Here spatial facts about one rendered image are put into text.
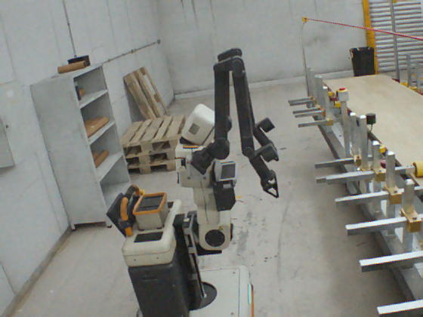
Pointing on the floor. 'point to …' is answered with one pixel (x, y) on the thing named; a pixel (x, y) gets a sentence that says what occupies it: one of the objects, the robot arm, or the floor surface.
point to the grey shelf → (81, 183)
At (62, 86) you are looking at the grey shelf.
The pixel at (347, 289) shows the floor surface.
